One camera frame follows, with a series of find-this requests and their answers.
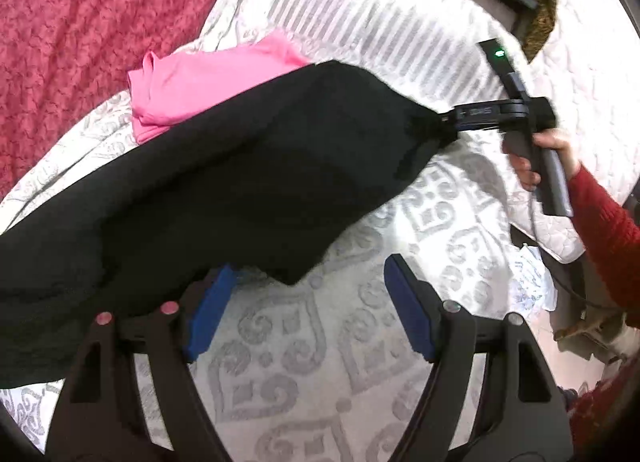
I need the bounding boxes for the pink folded garment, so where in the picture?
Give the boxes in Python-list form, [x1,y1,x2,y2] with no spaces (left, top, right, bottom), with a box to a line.
[127,31,309,145]

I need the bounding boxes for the person right hand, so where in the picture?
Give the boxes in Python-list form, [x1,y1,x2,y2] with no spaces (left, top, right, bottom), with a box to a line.
[502,127,584,193]

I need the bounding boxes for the red textured blanket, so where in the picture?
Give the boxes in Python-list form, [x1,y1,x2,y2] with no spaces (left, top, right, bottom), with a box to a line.
[1,0,216,193]

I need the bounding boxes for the black pants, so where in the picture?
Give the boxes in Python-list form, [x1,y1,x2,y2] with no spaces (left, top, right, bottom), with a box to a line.
[1,62,454,388]

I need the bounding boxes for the red sleeved right forearm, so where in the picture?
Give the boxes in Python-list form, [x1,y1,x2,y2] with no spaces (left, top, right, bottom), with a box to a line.
[567,165,639,311]

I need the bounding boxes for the white quilted mattress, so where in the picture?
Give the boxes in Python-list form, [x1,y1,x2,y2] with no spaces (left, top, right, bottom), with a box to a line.
[504,0,640,263]

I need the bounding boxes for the cardboard box clutter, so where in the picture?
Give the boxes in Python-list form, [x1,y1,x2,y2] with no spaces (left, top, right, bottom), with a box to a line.
[550,254,639,366]

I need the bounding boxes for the crumpled white plastic bag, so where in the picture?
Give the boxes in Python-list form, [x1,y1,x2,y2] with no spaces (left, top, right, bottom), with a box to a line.
[509,245,558,319]

